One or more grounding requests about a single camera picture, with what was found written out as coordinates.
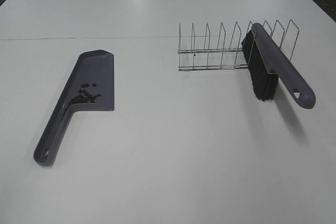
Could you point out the purple plastic dustpan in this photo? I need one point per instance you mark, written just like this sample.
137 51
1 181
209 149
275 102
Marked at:
91 67

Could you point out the pile of coffee beans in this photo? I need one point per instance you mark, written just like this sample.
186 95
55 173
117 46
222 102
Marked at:
83 96

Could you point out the chrome wire rack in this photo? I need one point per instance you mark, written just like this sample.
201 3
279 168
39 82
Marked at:
223 49

